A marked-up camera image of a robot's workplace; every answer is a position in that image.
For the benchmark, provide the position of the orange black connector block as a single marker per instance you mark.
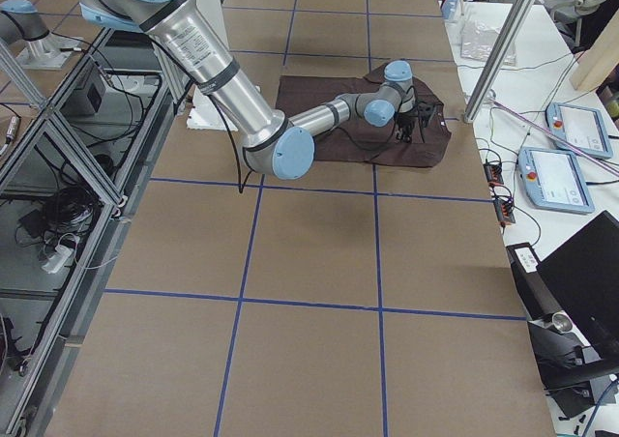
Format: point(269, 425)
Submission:
point(493, 173)

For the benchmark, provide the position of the silver foil bag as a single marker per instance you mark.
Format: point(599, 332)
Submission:
point(477, 40)

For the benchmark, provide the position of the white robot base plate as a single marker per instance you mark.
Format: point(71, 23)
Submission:
point(205, 117)

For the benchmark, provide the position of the near teach pendant tablet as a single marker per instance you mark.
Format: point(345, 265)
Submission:
point(553, 181)

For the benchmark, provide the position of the silver metal cup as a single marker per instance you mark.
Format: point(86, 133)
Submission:
point(560, 323)

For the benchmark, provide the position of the grey control box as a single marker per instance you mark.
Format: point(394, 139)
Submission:
point(87, 95)

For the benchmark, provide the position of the white power strip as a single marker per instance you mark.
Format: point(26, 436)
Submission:
point(58, 259)

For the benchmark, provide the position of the far teach pendant tablet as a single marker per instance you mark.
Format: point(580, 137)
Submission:
point(581, 126)

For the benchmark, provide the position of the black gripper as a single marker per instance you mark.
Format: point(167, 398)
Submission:
point(404, 120)

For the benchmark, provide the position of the black monitor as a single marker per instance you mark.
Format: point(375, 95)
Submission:
point(582, 276)

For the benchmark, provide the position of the wooden beam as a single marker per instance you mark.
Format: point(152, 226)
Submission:
point(597, 63)

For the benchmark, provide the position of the aluminium frame rack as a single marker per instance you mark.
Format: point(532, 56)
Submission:
point(76, 181)

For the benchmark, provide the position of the dark brown t-shirt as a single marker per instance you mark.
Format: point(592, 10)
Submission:
point(357, 140)

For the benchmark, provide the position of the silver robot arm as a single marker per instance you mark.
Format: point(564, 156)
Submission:
point(21, 21)
point(272, 142)

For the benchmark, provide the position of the black box with label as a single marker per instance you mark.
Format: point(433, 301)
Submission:
point(540, 304)

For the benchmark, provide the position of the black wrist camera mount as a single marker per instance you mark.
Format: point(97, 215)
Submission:
point(425, 112)

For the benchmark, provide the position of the aluminium frame post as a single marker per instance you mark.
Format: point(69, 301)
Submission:
point(514, 20)

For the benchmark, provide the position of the teach pendant tablet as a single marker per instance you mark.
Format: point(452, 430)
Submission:
point(581, 126)
point(553, 181)

